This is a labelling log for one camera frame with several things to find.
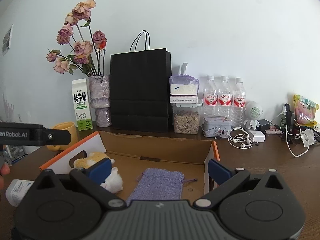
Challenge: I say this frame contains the purple textured vase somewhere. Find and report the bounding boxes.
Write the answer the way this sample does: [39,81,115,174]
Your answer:
[88,74,112,127]

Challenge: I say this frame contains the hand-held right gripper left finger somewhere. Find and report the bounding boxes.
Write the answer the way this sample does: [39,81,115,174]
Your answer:
[34,158,127,210]

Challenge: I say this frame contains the black upright device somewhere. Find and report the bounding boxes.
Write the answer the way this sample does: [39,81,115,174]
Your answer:
[285,104,296,133]

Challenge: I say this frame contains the white earphones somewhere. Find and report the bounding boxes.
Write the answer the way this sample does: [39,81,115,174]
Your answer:
[226,127,260,149]

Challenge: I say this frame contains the orange cardboard box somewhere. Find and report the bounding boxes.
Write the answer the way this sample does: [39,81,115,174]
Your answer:
[39,131,221,205]

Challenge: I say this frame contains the dried rose bouquet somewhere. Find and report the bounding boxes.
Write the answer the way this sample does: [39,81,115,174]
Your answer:
[46,0,107,77]

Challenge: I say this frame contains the white face mask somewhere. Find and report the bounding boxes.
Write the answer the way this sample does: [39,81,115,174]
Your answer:
[299,129,316,148]

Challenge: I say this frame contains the green spray bottle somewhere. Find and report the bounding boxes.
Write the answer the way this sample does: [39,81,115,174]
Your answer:
[279,104,288,131]

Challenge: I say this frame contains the yellow mug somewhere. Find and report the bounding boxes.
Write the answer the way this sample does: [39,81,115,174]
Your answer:
[47,122,76,152]

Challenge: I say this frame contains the purple tissue pack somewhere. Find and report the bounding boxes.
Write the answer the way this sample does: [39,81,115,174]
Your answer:
[169,62,200,96]

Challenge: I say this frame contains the clear water bottle red label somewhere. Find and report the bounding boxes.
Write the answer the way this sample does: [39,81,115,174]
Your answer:
[203,75,218,118]
[230,77,245,127]
[217,76,232,118]

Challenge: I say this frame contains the dried purple twigs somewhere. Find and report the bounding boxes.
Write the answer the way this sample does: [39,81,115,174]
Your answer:
[2,92,23,123]

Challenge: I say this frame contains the white plastic bottle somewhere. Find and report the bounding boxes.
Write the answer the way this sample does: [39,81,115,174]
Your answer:
[5,179,35,207]

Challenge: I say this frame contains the white cable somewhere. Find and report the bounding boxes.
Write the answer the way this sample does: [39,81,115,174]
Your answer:
[284,119,311,158]

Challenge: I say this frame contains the black power adapter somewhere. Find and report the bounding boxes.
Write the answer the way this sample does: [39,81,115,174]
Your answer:
[257,119,271,132]

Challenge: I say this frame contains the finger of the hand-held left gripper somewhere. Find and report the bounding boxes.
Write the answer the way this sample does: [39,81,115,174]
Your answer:
[40,129,72,146]

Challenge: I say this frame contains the yellow white plush toy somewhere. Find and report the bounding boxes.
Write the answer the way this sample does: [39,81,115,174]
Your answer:
[73,152,123,193]

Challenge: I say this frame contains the white round robot speaker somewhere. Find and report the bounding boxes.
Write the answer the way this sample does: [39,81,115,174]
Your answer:
[243,101,263,130]

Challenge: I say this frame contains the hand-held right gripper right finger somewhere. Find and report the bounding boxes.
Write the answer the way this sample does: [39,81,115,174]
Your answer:
[194,159,285,208]

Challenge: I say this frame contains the wire rack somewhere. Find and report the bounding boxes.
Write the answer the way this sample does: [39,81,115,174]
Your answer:
[0,145,28,166]

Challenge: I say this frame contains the wall poster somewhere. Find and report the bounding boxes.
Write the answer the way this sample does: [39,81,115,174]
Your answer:
[2,24,13,56]

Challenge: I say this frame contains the clear seed container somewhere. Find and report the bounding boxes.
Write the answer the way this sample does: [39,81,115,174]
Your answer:
[172,102,201,135]

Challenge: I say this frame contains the white milk carton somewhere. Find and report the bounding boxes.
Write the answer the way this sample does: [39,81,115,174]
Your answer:
[72,78,93,131]

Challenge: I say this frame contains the decorated tin box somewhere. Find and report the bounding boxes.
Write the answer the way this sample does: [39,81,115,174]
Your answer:
[202,116,232,138]

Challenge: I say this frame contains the white charger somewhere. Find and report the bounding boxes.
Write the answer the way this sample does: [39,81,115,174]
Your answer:
[248,129,266,142]

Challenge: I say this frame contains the flat white box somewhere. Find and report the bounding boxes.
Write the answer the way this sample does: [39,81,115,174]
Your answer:
[169,95,203,105]

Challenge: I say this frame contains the person's left hand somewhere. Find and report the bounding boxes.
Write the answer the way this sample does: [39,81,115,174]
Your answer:
[0,164,11,192]

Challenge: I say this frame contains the black paper bag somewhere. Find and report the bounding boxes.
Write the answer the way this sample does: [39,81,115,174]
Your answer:
[110,30,172,133]

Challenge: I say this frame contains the yellow snack packet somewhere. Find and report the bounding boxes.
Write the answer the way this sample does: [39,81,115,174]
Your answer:
[292,94,320,127]

